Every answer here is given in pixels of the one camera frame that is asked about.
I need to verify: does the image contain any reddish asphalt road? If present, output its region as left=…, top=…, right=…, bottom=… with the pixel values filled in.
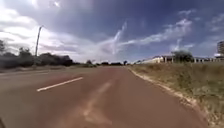
left=0, top=65, right=210, bottom=128

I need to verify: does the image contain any long low white building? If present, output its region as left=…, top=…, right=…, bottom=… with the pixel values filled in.
left=134, top=54, right=224, bottom=65

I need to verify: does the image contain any street lamp pole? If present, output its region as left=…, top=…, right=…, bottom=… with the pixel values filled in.
left=34, top=25, right=45, bottom=58

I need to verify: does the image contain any dry grass verge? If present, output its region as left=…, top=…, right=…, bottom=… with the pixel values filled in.
left=128, top=61, right=224, bottom=126

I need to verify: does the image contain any roadside grass strip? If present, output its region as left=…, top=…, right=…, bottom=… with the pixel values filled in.
left=0, top=63, right=98, bottom=74

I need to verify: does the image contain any dark green tree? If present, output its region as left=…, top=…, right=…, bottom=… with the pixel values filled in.
left=171, top=49, right=194, bottom=64

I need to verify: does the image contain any row of dark trees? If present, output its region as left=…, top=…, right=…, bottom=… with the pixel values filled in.
left=0, top=39, right=129, bottom=70

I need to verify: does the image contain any white dashed centre line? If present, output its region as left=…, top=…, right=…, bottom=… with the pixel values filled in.
left=36, top=76, right=84, bottom=93

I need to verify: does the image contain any pale road edge kerb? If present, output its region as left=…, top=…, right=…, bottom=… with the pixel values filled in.
left=126, top=66, right=224, bottom=128

